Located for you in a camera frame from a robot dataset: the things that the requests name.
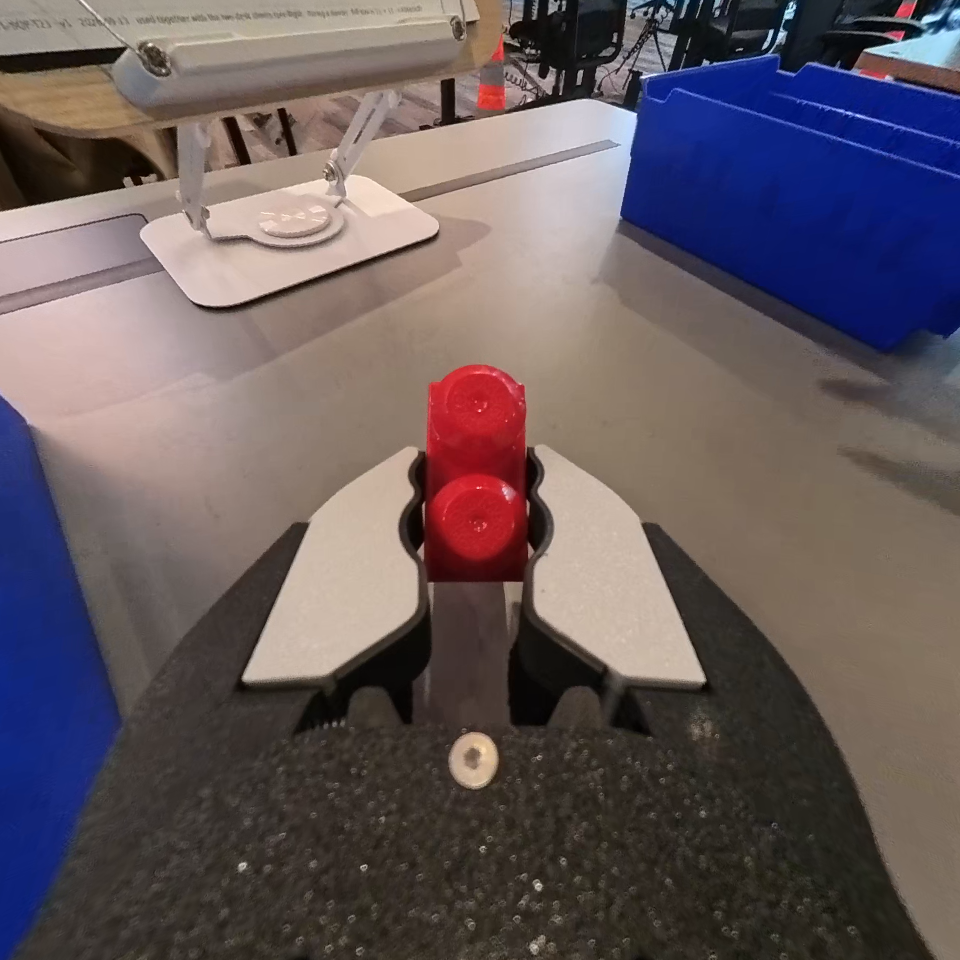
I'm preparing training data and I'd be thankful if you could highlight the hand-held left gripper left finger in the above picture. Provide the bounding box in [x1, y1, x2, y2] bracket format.
[241, 446, 432, 690]

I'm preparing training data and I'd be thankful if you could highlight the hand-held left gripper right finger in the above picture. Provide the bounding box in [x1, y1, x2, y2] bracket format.
[517, 444, 708, 691]

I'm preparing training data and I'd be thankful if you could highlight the red two-stud block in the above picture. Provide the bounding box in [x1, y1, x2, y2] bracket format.
[423, 363, 530, 582]

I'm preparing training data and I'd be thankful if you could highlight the blue plastic bin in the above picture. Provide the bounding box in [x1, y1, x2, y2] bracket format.
[0, 393, 123, 894]
[621, 54, 960, 352]

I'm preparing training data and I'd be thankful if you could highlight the white instruction sheet stand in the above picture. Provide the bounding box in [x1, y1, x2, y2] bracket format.
[0, 0, 505, 309]

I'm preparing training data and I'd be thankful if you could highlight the black office chair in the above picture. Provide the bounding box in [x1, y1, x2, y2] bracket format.
[517, 0, 625, 95]

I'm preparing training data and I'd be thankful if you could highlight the wooden topped desk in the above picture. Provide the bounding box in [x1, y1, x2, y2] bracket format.
[855, 30, 960, 95]

